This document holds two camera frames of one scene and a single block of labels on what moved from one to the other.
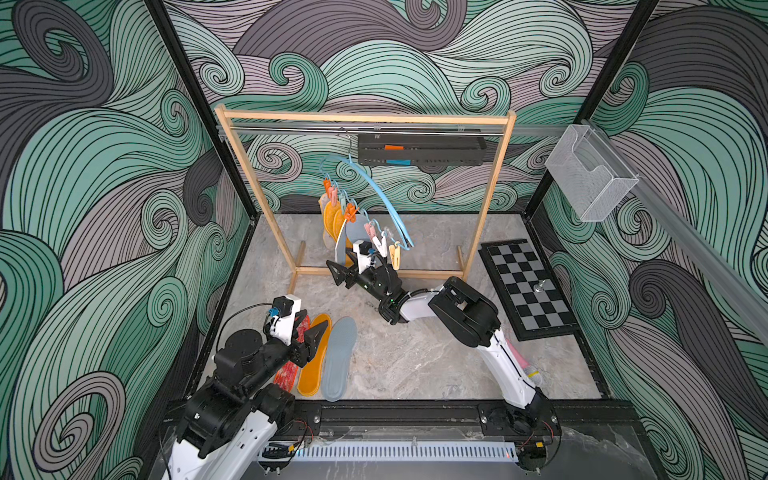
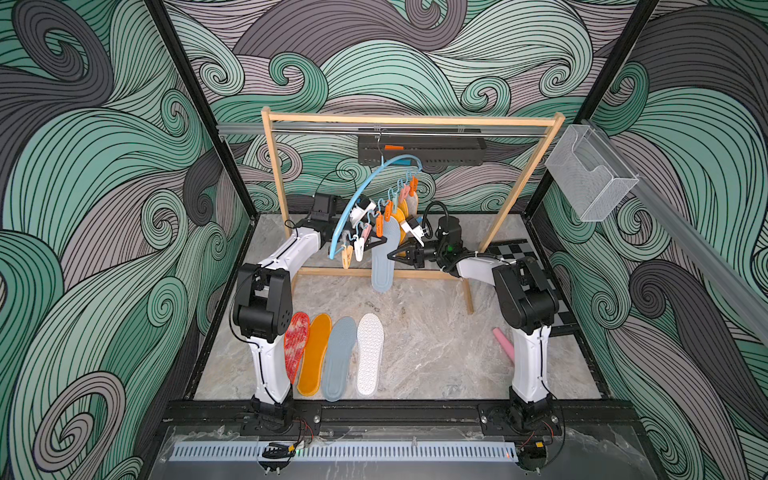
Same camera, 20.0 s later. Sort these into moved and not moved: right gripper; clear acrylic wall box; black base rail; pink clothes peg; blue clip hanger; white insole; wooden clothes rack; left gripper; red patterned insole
Moved: left gripper; wooden clothes rack; blue clip hanger; right gripper; white insole
Not moved: pink clothes peg; black base rail; red patterned insole; clear acrylic wall box
